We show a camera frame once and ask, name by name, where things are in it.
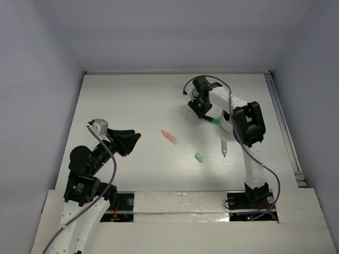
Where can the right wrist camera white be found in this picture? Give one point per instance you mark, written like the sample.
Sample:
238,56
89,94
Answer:
191,93

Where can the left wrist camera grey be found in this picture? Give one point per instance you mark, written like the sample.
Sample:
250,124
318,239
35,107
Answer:
99,127

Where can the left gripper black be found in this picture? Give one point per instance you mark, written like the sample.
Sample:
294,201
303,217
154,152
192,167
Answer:
118,143

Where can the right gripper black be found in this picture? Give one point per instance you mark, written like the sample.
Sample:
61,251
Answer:
199,112

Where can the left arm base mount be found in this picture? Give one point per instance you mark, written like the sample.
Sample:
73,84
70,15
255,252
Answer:
123,209

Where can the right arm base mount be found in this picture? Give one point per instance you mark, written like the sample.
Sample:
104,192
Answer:
241,209

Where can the white round container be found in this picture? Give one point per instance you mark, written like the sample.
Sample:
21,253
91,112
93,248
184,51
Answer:
226,122

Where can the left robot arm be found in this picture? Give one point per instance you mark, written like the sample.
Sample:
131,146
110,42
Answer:
89,190

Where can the orange highlighter marker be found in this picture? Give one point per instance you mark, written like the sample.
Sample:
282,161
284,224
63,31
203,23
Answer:
170,137

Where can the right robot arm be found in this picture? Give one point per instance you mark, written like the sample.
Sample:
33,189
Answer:
242,119

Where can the black green highlighter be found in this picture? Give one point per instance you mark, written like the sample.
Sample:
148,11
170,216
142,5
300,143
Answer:
213,120

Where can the green highlighter marker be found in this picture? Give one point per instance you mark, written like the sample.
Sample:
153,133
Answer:
224,146

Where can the green marker cap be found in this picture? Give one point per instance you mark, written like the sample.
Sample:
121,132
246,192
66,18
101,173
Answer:
199,157

